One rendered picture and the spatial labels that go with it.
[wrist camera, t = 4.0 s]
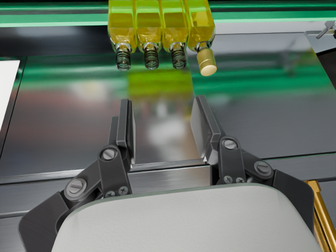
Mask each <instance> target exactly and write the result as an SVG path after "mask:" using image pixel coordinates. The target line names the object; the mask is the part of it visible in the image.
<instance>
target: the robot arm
mask: <svg viewBox="0 0 336 252"><path fill-rule="evenodd" d="M190 125H191V129H192V132H193V136H194V139H195V143H196V146H197V150H198V153H199V157H200V158H202V160H203V162H206V161H207V163H209V164H210V186H200V187H191V188H182V189H173V190H164V191H155V192H146V193H137V194H133V193H132V189H131V185H130V181H129V178H128V174H127V173H128V172H129V171H130V170H131V168H133V164H135V152H136V125H135V119H134V113H133V107H132V101H131V100H129V99H128V98H126V99H120V107H119V116H112V117H111V123H110V130H109V137H108V144H107V145H106V146H104V147H102V148H101V149H100V150H99V151H98V153H97V159H96V160H95V161H94V162H92V163H91V164H90V165H89V166H88V167H86V168H85V169H84V170H83V171H81V172H80V173H79V174H78V175H76V176H75V177H74V178H73V179H71V180H70V181H69V182H68V183H67V185H66V186H65V188H64V190H62V191H61V192H59V191H58V192H56V193H55V194H53V195H52V196H51V197H49V198H48V199H46V200H45V201H43V202H42V203H40V204H39V205H37V206H36V207H34V208H33V209H31V210H30V211H28V212H27V213H26V214H25V215H24V216H22V218H21V219H20V220H19V222H18V225H17V232H18V234H19V237H20V240H21V243H22V246H23V248H24V251H25V252H323V251H322V249H321V247H320V246H319V244H318V242H317V241H316V239H315V238H314V204H315V194H314V191H313V189H312V187H311V186H310V185H308V184H307V183H306V182H304V181H302V180H300V179H297V178H295V177H293V176H291V175H289V174H286V173H284V172H282V171H280V170H278V169H275V170H274V169H272V167H271V166H270V165H269V164H268V163H267V162H265V161H264V160H262V159H260V158H258V157H256V156H255V155H253V154H251V153H249V152H247V151H246V150H244V149H242V148H241V145H240V142H239V141H238V140H237V139H236V138H235V137H232V136H229V135H226V134H225V132H224V129H223V127H222V125H221V123H220V120H219V118H218V116H217V114H216V112H215V111H214V110H211V108H210V106H209V103H208V101H207V99H206V96H205V95H197V97H195V98H194V102H193V107H192V112H191V118H190ZM102 197H103V198H102ZM101 198H102V199H101Z"/></svg>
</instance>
